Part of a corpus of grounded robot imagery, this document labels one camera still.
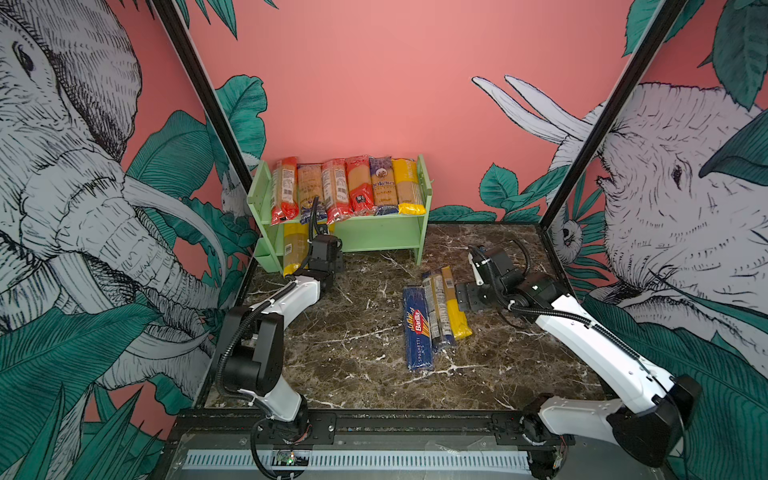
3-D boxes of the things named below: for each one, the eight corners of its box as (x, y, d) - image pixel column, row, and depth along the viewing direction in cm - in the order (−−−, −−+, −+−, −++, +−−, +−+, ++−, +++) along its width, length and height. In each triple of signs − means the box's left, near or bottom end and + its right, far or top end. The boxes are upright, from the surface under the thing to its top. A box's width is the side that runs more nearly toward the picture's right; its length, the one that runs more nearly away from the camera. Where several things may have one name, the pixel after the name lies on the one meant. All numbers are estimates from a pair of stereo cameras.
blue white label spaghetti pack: (427, 339, 89) (428, 336, 87) (422, 278, 103) (423, 274, 101) (450, 340, 89) (451, 336, 87) (442, 278, 103) (443, 274, 101)
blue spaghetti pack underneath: (405, 370, 86) (406, 366, 83) (403, 292, 103) (403, 286, 100) (434, 370, 86) (435, 366, 83) (427, 292, 103) (428, 286, 100)
